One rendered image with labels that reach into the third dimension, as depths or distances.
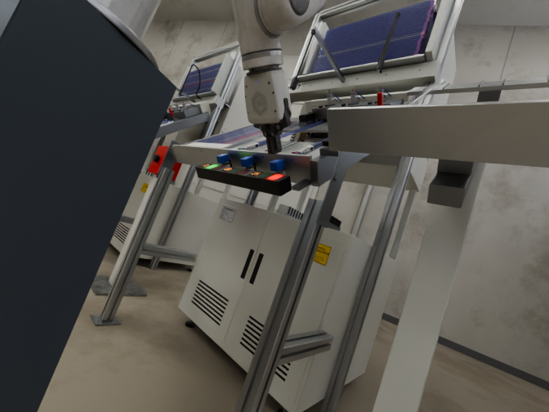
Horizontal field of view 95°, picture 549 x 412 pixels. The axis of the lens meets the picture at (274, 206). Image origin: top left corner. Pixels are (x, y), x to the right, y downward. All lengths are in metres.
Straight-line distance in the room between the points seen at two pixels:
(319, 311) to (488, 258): 3.27
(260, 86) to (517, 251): 3.79
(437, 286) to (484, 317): 3.42
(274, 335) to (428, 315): 0.29
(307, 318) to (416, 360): 0.40
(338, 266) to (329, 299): 0.11
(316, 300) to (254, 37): 0.71
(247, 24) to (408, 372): 0.67
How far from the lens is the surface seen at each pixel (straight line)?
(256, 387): 0.62
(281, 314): 0.56
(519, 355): 4.11
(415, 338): 0.54
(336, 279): 0.83
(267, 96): 0.56
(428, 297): 0.54
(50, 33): 0.37
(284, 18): 0.52
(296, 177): 0.62
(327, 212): 0.56
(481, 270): 3.93
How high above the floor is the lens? 0.54
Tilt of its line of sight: 6 degrees up
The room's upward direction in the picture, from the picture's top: 20 degrees clockwise
